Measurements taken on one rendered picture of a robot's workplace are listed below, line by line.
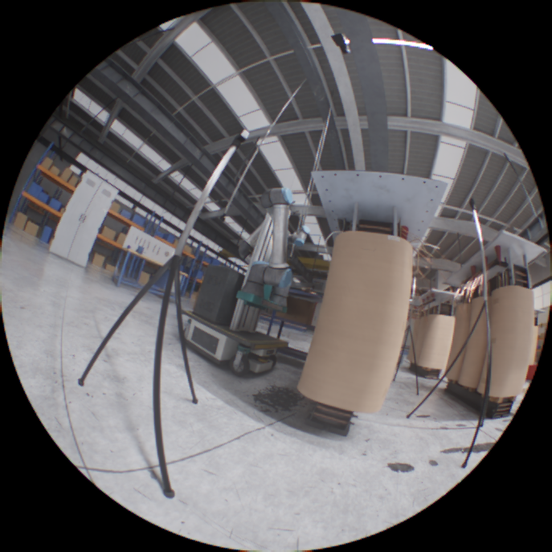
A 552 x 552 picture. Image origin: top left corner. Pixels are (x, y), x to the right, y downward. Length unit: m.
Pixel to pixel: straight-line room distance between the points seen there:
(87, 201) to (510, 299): 6.32
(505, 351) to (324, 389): 1.65
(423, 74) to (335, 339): 10.26
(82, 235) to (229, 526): 4.61
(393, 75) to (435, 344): 9.58
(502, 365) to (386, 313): 1.46
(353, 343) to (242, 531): 0.81
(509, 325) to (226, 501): 2.08
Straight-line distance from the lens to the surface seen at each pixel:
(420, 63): 10.18
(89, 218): 4.64
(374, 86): 4.34
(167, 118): 7.37
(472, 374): 2.33
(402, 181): 1.09
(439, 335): 3.67
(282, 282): 1.31
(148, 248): 5.29
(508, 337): 2.01
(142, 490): 0.63
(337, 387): 0.89
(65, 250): 4.63
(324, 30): 7.81
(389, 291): 0.89
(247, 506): 0.65
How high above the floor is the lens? 0.56
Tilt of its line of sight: 12 degrees up
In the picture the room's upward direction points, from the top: 16 degrees clockwise
